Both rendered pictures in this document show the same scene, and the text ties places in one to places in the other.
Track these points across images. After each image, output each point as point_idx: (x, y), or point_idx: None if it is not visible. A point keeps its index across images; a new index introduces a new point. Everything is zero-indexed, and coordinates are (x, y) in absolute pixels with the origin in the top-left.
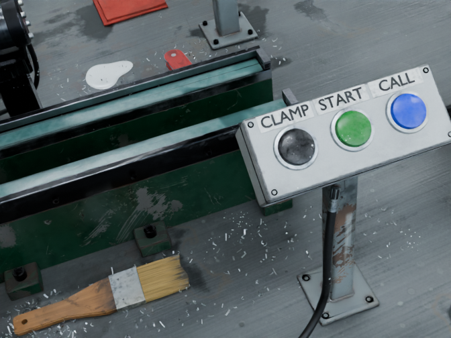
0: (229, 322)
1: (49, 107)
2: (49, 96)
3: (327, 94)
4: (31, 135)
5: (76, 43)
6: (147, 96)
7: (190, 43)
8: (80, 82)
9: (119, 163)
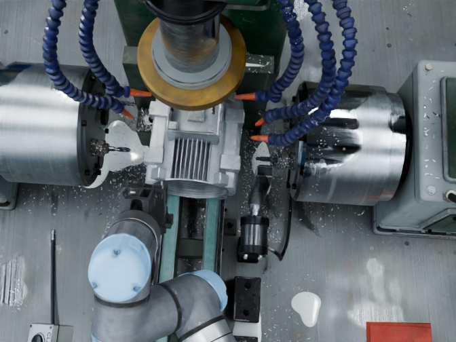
0: (87, 307)
1: (219, 257)
2: (302, 264)
3: None
4: (207, 243)
5: (354, 296)
6: None
7: None
8: (306, 288)
9: (154, 281)
